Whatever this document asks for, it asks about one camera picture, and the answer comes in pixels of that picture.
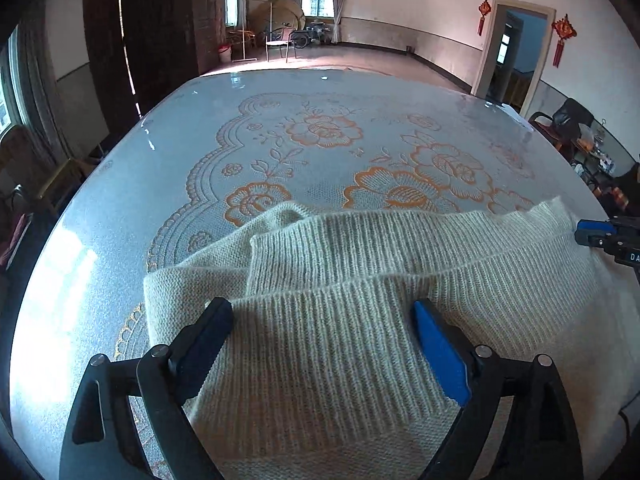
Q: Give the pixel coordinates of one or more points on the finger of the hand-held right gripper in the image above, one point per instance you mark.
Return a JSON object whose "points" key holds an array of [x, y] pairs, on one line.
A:
{"points": [[595, 232]]}

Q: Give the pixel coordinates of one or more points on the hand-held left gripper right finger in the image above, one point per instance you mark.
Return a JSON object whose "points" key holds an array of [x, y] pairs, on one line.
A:
{"points": [[442, 350]]}

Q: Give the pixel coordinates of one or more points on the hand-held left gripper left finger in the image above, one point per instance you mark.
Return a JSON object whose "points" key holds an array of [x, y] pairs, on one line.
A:
{"points": [[210, 340]]}

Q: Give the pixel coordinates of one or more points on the beige knit sweater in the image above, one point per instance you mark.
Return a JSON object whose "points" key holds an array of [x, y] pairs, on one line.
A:
{"points": [[350, 285]]}

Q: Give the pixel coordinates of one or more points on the cluttered side table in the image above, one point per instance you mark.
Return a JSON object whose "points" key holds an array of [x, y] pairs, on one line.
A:
{"points": [[595, 147]]}

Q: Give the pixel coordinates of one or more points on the dark wooden armchair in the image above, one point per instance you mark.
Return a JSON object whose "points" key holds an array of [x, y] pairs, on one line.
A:
{"points": [[565, 120]]}

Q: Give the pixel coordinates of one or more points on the large red knot ornament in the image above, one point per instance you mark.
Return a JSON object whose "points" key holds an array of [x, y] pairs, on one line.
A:
{"points": [[564, 30]]}

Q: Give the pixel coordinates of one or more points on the floral lace tablecloth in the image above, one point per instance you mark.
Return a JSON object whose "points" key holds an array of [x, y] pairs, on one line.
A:
{"points": [[200, 125]]}

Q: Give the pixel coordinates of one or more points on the small red knot ornament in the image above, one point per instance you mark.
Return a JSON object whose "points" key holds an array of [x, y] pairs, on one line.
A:
{"points": [[484, 10]]}

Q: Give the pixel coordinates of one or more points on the small wooden chair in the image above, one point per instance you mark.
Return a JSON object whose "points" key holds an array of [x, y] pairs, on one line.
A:
{"points": [[245, 40]]}

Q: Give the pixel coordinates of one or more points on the large dark wooden door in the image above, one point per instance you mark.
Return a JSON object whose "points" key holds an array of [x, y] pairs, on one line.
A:
{"points": [[160, 35]]}

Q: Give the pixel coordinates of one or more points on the long grey curtain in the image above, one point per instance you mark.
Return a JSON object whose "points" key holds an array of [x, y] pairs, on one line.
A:
{"points": [[42, 75]]}

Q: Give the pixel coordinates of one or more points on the carved brown door leaf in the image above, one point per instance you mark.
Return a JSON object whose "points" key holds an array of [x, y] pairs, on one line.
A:
{"points": [[210, 20]]}

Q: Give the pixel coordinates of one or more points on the large bright window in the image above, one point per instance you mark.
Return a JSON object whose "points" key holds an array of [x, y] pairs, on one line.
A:
{"points": [[7, 90]]}

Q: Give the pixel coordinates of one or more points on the bicycle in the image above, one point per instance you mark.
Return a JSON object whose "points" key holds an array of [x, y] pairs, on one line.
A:
{"points": [[312, 35]]}

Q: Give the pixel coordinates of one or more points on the large round woven basket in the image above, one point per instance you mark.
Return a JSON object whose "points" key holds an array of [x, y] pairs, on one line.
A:
{"points": [[280, 12]]}

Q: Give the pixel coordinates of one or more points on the door frame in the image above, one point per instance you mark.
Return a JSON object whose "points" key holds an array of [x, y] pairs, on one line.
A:
{"points": [[482, 55]]}

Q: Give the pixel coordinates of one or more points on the metal frame chair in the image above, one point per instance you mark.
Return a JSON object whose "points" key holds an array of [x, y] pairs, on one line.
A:
{"points": [[279, 42]]}

